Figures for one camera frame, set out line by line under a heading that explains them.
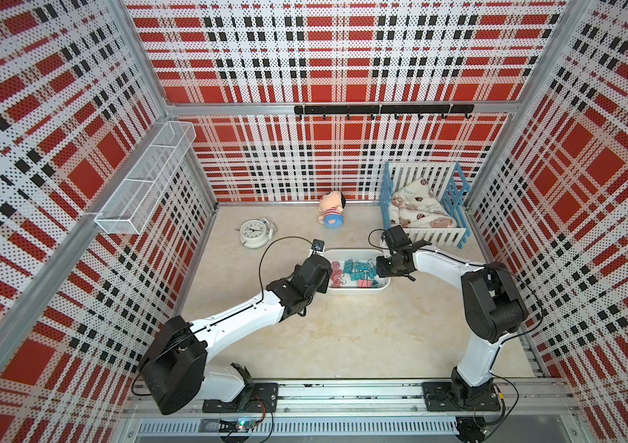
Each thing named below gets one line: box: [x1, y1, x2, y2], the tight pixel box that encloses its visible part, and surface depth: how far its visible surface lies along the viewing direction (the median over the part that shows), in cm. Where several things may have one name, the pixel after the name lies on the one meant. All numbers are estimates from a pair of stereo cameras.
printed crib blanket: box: [390, 177, 458, 228], surface depth 117 cm
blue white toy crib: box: [379, 161, 472, 250], surface depth 114 cm
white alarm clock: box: [240, 217, 278, 250], surface depth 108 cm
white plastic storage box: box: [323, 248, 392, 295], surface depth 98 cm
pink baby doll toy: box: [317, 191, 346, 230], surface depth 113 cm
